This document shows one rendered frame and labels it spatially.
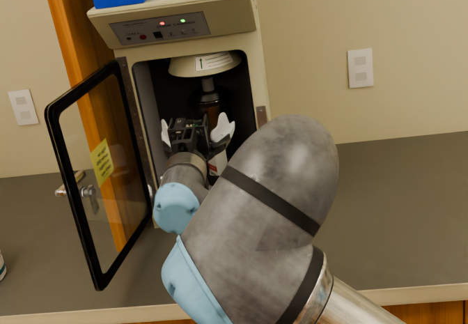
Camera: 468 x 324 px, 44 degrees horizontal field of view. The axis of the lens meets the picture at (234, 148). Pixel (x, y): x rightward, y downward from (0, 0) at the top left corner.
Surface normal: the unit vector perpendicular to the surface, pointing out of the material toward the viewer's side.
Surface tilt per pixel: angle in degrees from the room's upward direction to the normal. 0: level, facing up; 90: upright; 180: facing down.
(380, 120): 90
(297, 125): 18
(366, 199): 0
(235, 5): 135
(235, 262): 60
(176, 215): 94
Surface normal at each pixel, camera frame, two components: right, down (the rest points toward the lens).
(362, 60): -0.07, 0.42
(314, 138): 0.50, -0.67
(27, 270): -0.14, -0.90
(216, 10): 0.05, 0.93
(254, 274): 0.12, -0.10
